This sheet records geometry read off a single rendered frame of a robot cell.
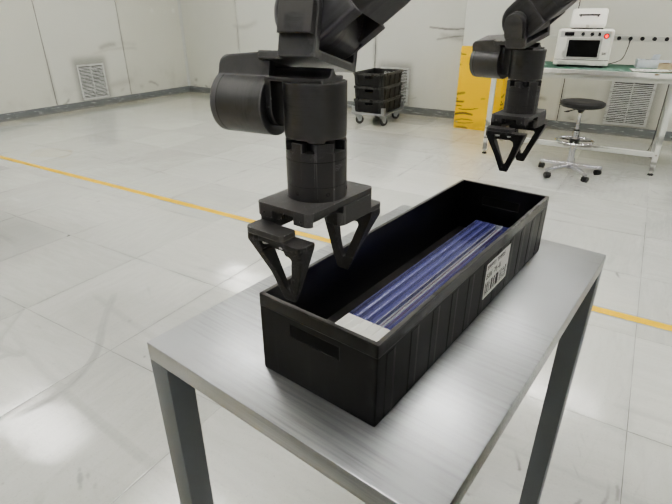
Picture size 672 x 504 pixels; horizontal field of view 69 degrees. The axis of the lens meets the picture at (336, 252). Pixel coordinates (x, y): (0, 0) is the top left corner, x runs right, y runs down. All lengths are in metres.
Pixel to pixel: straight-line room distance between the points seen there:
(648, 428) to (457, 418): 1.41
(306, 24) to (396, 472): 0.42
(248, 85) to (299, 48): 0.07
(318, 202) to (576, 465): 1.42
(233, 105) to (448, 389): 0.41
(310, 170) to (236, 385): 0.31
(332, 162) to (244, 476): 1.26
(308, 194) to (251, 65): 0.13
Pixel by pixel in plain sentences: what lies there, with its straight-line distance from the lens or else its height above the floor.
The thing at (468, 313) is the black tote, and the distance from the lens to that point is 0.73.
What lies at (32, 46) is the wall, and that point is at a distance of 7.77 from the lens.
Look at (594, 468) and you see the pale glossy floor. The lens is 1.76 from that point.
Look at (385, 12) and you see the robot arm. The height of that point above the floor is 1.21.
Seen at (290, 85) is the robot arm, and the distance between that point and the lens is 0.44.
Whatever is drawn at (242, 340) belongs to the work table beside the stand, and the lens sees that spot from 0.71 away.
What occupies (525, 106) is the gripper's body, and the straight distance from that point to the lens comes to 0.94.
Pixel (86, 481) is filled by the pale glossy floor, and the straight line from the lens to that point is 1.71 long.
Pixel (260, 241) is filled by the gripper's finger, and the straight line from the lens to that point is 0.46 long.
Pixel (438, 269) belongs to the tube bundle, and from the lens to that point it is 0.80.
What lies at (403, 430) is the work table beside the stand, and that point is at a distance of 0.58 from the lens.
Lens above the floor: 1.21
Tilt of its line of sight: 26 degrees down
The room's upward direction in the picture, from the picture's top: straight up
